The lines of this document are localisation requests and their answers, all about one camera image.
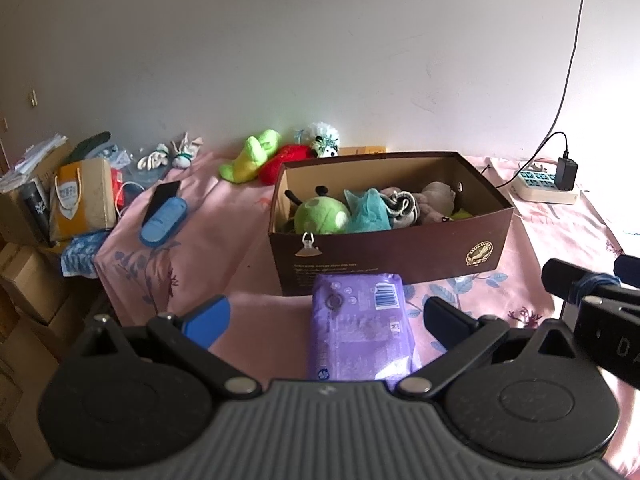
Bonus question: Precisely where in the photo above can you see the teal mesh bath sponge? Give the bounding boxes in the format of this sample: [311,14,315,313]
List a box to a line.
[342,187,393,233]

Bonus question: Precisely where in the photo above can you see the green bee plush toy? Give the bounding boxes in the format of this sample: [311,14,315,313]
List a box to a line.
[284,186,351,236]

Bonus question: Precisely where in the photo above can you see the blue glasses case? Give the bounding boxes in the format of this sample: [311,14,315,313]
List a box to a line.
[139,196,190,248]

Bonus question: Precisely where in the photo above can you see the brown cardboard box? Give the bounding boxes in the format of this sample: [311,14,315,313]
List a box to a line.
[267,151,516,298]

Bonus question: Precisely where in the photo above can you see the black charger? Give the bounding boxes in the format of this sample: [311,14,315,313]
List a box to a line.
[555,157,579,192]

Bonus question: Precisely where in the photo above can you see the purple plastic packet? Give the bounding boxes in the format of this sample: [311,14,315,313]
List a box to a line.
[307,272,423,383]

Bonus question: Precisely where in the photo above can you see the pile of papers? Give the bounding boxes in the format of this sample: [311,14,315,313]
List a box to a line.
[0,134,71,193]

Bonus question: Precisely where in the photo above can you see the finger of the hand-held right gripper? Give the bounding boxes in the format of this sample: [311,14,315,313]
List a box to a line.
[541,258,626,306]
[612,255,640,288]

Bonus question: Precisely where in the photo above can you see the white cord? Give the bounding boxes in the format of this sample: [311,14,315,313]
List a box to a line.
[115,182,146,221]

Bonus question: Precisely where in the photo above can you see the black bottle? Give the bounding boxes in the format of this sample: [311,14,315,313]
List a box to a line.
[19,179,51,246]

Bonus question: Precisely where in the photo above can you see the pink plush bunny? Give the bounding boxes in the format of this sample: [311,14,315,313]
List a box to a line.
[415,181,458,226]

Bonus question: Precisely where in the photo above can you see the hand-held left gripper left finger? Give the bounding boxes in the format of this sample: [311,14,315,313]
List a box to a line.
[82,295,261,398]

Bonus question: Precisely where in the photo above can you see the brown paper bag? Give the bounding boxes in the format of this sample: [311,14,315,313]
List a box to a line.
[50,157,118,241]

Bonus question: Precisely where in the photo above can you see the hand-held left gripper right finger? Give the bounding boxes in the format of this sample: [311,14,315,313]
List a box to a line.
[395,296,583,398]

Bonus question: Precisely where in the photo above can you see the black charger cable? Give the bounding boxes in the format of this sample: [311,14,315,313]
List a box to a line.
[532,131,571,171]

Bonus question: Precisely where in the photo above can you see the black phone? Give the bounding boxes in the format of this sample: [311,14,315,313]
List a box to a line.
[142,180,182,228]

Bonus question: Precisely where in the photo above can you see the grey power cable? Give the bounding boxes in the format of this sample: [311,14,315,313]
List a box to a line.
[480,0,586,191]

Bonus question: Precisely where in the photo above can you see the white cotton glove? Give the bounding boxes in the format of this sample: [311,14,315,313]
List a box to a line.
[137,144,171,171]

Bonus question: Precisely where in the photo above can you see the pink printed bed sheet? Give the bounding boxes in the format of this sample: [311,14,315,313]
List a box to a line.
[95,150,640,466]

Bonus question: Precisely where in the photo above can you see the blue patterned cloth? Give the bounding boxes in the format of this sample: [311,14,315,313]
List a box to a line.
[60,230,111,278]

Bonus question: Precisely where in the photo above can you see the white bundle with green tie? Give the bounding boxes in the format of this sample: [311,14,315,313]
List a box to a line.
[167,132,205,168]

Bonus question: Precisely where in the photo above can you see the blue blister pack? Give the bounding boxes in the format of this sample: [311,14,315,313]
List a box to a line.
[97,146,133,168]

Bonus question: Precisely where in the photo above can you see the dark green flat object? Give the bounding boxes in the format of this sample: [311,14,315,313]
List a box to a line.
[70,131,112,163]

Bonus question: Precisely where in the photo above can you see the grey striped sock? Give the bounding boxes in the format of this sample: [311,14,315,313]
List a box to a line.
[380,187,418,228]

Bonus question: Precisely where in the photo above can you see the red plush toy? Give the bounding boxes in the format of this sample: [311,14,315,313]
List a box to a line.
[257,144,313,186]

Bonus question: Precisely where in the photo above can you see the white power strip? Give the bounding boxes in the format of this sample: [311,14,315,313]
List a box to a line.
[510,170,581,205]

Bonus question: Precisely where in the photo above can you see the green frog plush toy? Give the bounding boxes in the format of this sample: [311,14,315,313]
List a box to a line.
[220,129,282,183]

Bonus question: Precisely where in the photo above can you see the stacked cardboard boxes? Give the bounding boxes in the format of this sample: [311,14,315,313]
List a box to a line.
[0,242,108,461]

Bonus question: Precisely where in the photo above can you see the white panda plush toy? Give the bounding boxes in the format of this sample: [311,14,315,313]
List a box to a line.
[306,122,342,158]

